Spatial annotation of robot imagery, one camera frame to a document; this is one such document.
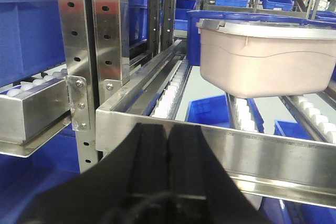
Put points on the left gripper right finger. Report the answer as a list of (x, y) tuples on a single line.
[(197, 172)]

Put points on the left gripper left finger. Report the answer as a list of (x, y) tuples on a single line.
[(88, 196)]

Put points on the white lidded plastic bin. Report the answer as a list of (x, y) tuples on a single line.
[(255, 59)]

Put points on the blue bin below rollers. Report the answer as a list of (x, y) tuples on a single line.
[(214, 111)]

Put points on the left neighbouring steel shelf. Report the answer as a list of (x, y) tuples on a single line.
[(32, 117)]

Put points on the blue bin behind white bin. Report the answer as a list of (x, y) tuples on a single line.
[(323, 18)]

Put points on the blue bin on left shelf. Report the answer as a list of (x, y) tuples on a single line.
[(31, 38)]

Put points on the perforated steel shelf upright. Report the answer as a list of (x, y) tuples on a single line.
[(96, 43)]

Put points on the white roller track left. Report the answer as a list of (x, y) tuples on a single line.
[(167, 102)]

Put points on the white roller track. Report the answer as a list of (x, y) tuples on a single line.
[(167, 102), (314, 115)]

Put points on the white roller track right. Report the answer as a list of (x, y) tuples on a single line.
[(314, 115)]

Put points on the stainless steel shelf rail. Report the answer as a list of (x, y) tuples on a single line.
[(276, 166)]

